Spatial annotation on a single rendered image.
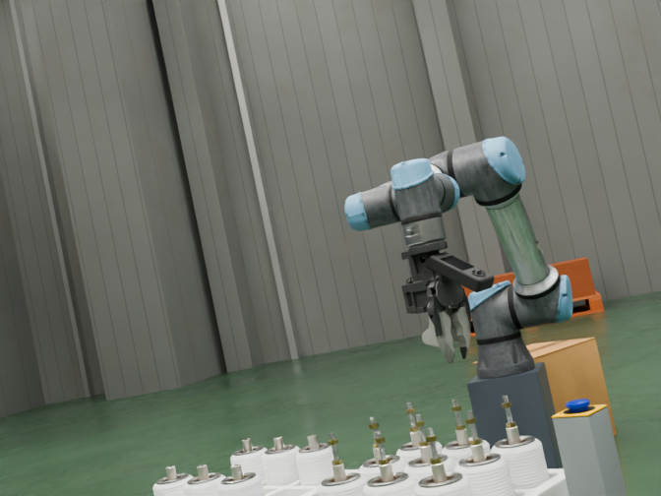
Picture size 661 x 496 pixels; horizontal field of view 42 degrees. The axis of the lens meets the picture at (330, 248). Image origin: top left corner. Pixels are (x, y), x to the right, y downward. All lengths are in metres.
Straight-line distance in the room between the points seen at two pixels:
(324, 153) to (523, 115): 2.06
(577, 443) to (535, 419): 0.71
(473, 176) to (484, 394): 0.58
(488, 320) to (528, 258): 0.22
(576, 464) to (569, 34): 7.25
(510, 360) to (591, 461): 0.76
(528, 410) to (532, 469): 0.59
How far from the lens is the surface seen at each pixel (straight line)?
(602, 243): 8.37
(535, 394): 2.22
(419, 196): 1.52
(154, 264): 8.56
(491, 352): 2.24
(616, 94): 8.46
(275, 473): 2.09
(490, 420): 2.24
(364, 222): 1.68
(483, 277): 1.48
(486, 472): 1.55
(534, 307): 2.19
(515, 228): 2.07
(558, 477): 1.68
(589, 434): 1.51
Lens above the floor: 0.60
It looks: 3 degrees up
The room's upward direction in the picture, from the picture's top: 12 degrees counter-clockwise
